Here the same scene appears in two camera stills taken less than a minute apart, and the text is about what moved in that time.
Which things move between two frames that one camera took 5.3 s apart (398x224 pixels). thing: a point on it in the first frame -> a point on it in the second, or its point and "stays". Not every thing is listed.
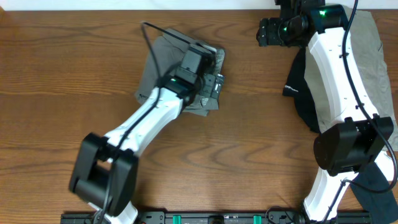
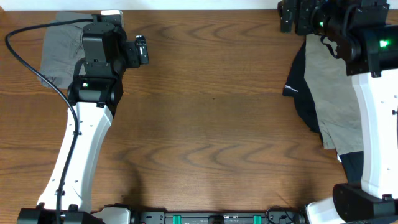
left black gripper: x=213 y=82 -> x=132 y=51
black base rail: x=221 y=217 stays
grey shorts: x=164 y=57 -> x=62 y=47
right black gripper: x=267 y=35 -> x=305 y=8
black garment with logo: x=296 y=86 stays
